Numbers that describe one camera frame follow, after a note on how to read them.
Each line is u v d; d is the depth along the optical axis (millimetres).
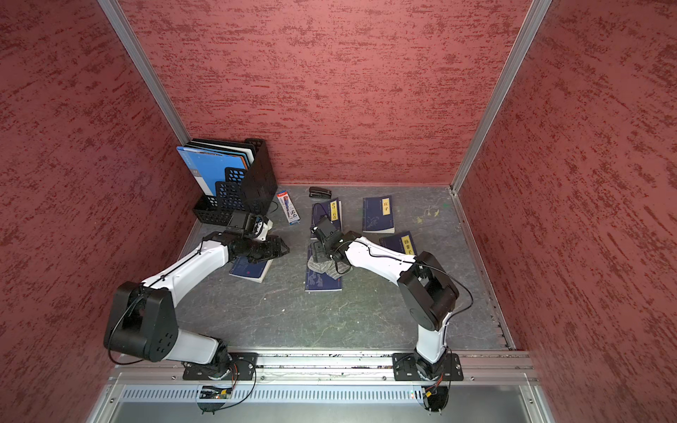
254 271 905
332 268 760
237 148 902
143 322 427
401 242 1001
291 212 1100
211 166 906
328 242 678
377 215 1100
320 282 900
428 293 473
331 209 1100
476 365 758
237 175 921
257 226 806
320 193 1170
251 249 733
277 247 793
